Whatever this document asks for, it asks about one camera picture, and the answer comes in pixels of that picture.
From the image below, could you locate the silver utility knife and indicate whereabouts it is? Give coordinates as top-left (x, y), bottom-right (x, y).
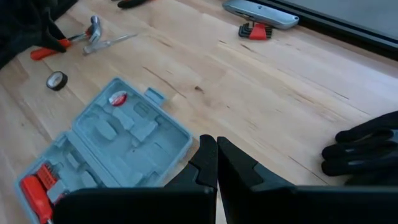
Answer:
top-left (222, 0), bottom-right (300, 30)

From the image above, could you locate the black tape roll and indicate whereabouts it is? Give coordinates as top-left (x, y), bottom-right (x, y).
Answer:
top-left (45, 70), bottom-right (68, 91)

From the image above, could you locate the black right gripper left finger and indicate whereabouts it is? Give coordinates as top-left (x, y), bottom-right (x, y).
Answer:
top-left (52, 133), bottom-right (220, 224)

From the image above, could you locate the clear handled screwdriver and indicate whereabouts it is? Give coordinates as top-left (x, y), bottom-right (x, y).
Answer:
top-left (81, 33), bottom-right (138, 56)

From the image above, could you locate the red socket bit holder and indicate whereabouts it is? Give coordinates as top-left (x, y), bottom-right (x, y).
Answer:
top-left (36, 162), bottom-right (59, 191)

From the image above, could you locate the black aluminium frame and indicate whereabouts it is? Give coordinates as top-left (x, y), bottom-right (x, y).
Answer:
top-left (248, 0), bottom-right (398, 62)

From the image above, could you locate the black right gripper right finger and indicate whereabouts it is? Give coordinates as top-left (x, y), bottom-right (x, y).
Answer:
top-left (216, 135), bottom-right (398, 224)

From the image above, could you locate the grey plastic tool case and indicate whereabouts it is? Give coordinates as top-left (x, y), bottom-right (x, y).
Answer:
top-left (14, 77), bottom-right (194, 224)

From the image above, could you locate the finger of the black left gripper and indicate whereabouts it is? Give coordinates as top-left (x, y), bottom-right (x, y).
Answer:
top-left (39, 7), bottom-right (67, 53)

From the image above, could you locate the red hex key set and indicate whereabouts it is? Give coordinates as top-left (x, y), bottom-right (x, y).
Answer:
top-left (238, 21), bottom-right (274, 41)

